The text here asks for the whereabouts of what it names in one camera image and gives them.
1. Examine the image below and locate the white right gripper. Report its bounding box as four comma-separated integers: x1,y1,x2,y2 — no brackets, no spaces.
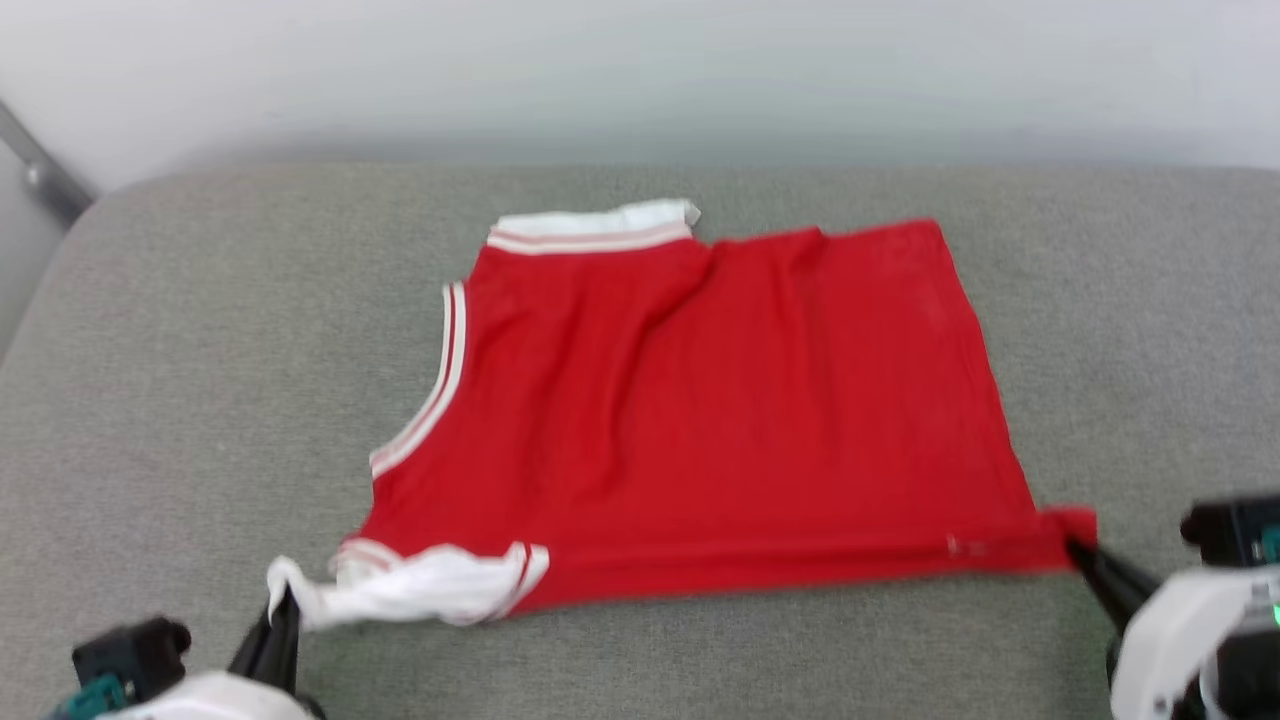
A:
1064,536,1280,720

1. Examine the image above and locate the grey metal pole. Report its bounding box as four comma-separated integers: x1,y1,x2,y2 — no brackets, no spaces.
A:
0,98,98,229

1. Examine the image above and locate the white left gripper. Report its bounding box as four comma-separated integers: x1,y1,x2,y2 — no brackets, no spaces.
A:
95,588,326,720

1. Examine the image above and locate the red basketball jersey white trim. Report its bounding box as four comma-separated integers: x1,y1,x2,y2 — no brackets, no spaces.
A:
266,198,1099,631

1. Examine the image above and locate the teal left cable connector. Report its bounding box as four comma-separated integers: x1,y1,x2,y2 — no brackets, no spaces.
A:
50,673,136,720

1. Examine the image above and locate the grey fabric sofa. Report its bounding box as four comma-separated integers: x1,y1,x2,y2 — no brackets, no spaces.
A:
0,162,1280,720

